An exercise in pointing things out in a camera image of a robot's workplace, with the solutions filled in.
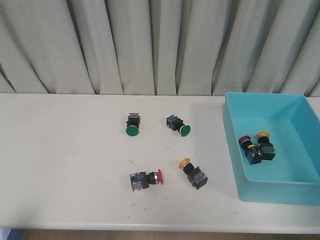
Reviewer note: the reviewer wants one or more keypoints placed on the green push button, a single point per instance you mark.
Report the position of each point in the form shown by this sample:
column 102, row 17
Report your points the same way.
column 133, row 124
column 175, row 123

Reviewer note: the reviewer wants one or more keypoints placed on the red push button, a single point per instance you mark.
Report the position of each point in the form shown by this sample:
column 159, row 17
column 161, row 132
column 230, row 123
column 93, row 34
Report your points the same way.
column 141, row 180
column 251, row 151

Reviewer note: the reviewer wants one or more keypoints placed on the yellow push button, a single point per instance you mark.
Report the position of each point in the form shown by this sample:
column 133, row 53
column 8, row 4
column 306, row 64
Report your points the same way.
column 195, row 175
column 265, row 146

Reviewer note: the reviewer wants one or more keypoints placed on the light blue plastic box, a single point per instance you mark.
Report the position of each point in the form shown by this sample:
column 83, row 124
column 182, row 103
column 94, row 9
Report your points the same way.
column 293, row 175

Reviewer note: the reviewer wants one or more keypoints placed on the lying red push button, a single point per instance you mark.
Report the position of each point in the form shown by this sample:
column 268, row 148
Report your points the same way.
column 141, row 180

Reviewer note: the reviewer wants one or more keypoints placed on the lying yellow push button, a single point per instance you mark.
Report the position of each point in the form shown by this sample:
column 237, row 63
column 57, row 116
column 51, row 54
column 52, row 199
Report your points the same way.
column 195, row 175

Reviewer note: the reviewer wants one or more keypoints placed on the white pleated curtain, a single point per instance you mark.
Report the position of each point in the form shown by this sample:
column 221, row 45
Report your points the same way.
column 160, row 47

